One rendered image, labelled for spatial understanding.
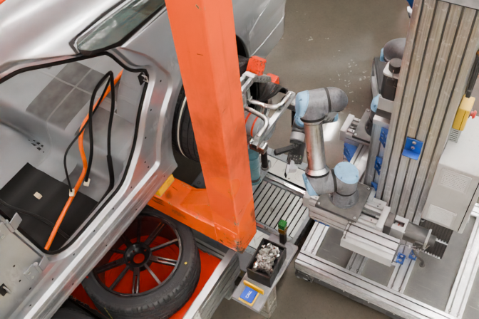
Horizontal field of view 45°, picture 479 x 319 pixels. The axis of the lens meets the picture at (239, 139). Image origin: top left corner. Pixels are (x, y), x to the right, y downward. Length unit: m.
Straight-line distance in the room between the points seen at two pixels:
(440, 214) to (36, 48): 1.96
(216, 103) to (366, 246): 1.19
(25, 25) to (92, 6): 0.29
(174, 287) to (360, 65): 2.49
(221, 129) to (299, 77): 2.43
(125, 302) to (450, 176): 1.73
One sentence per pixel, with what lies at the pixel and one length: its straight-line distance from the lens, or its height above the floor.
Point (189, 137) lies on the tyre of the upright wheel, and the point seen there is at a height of 0.95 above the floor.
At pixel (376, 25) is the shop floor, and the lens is 5.15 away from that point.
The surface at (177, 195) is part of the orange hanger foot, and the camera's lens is 3.22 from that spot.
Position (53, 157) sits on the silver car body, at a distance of 3.44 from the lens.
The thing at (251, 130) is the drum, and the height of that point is 0.88.
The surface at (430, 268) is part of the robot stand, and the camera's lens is 3.56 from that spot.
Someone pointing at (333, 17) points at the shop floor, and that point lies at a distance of 5.21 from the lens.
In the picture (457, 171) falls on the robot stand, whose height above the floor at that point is 1.22.
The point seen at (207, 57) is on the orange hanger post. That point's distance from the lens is 2.01.
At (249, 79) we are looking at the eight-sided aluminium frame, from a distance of 3.10.
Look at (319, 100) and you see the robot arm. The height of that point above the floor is 1.41.
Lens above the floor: 3.33
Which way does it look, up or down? 51 degrees down
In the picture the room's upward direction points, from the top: 7 degrees counter-clockwise
